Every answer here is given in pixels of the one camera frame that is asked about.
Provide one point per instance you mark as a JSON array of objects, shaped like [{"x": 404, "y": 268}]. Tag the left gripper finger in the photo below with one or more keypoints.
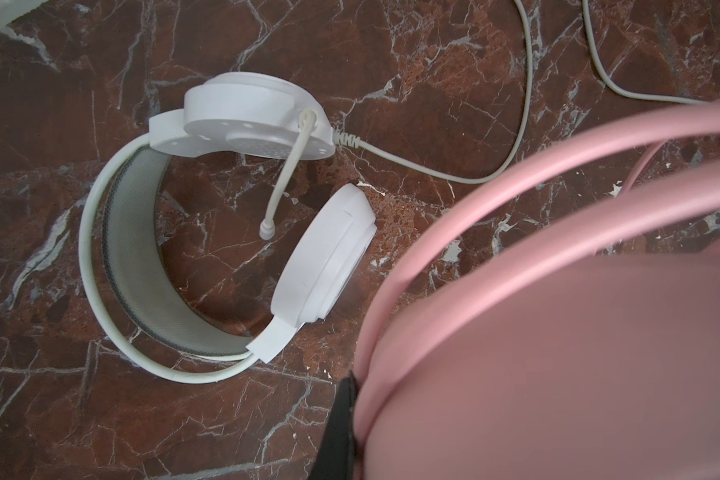
[{"x": 337, "y": 455}]

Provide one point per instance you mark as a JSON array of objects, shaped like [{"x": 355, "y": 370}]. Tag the pink headphones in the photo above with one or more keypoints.
[{"x": 554, "y": 360}]

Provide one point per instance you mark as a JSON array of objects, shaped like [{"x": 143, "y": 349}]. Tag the white headphones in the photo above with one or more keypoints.
[{"x": 246, "y": 113}]

